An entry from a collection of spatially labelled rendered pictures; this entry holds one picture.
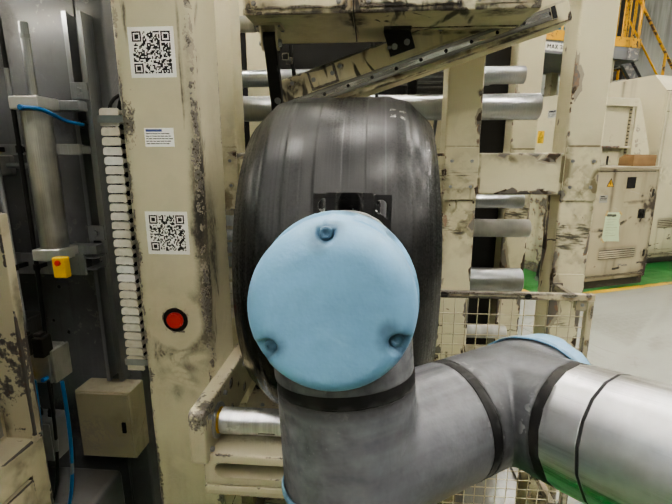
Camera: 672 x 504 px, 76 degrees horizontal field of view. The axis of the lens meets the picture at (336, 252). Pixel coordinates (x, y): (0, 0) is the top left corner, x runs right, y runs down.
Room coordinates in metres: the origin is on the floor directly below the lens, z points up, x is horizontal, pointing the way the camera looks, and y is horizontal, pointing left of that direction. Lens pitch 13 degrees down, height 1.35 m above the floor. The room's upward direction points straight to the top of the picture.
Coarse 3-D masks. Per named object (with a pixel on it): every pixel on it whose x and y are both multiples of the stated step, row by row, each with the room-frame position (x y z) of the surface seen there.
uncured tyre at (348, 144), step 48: (288, 144) 0.61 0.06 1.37; (336, 144) 0.60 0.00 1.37; (384, 144) 0.60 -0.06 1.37; (432, 144) 0.64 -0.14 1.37; (240, 192) 0.60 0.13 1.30; (288, 192) 0.56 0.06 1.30; (384, 192) 0.55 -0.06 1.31; (432, 192) 0.58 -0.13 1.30; (240, 240) 0.56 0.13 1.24; (432, 240) 0.55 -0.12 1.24; (240, 288) 0.55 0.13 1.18; (432, 288) 0.54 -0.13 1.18; (240, 336) 0.57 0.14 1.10; (432, 336) 0.55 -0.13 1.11
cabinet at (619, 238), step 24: (600, 168) 4.28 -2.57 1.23; (624, 168) 4.38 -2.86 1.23; (648, 168) 4.48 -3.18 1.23; (600, 192) 4.30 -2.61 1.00; (624, 192) 4.39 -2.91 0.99; (648, 192) 4.49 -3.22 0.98; (600, 216) 4.31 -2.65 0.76; (624, 216) 4.41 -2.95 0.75; (648, 216) 4.51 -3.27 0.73; (600, 240) 4.32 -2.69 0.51; (624, 240) 4.42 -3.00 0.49; (648, 240) 4.53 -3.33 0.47; (600, 264) 4.34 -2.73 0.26; (624, 264) 4.44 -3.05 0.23
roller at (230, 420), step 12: (228, 408) 0.67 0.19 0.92; (240, 408) 0.67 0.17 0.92; (252, 408) 0.68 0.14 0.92; (264, 408) 0.68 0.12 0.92; (216, 420) 0.66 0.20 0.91; (228, 420) 0.65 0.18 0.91; (240, 420) 0.65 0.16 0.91; (252, 420) 0.65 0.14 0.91; (264, 420) 0.65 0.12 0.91; (276, 420) 0.65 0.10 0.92; (228, 432) 0.65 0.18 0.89; (240, 432) 0.65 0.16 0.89; (252, 432) 0.65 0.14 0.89; (264, 432) 0.65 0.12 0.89; (276, 432) 0.65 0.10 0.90
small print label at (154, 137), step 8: (144, 128) 0.74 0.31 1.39; (152, 128) 0.74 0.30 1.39; (160, 128) 0.74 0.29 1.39; (168, 128) 0.74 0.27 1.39; (152, 136) 0.74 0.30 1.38; (160, 136) 0.74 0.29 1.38; (168, 136) 0.74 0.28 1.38; (152, 144) 0.74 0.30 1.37; (160, 144) 0.74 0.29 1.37; (168, 144) 0.74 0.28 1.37
